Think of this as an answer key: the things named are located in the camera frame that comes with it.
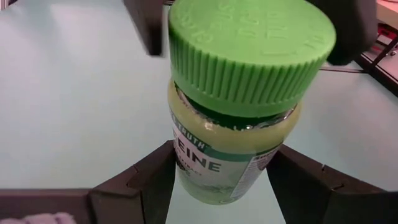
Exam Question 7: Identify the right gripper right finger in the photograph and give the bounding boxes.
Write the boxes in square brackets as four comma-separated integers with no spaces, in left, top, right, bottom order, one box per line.
[266,144,398,224]

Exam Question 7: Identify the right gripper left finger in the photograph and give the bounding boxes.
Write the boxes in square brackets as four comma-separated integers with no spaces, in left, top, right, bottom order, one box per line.
[0,139,177,224]

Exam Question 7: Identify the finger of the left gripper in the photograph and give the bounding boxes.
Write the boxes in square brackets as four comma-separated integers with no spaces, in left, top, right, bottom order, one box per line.
[123,0,165,57]
[306,0,379,67]

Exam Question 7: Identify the green bottle green cap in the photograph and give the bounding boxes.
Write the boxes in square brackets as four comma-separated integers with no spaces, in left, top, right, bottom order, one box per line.
[167,0,337,206]

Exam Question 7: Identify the black metal table frame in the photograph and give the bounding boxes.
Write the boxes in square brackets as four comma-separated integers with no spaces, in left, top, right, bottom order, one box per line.
[354,18,398,98]

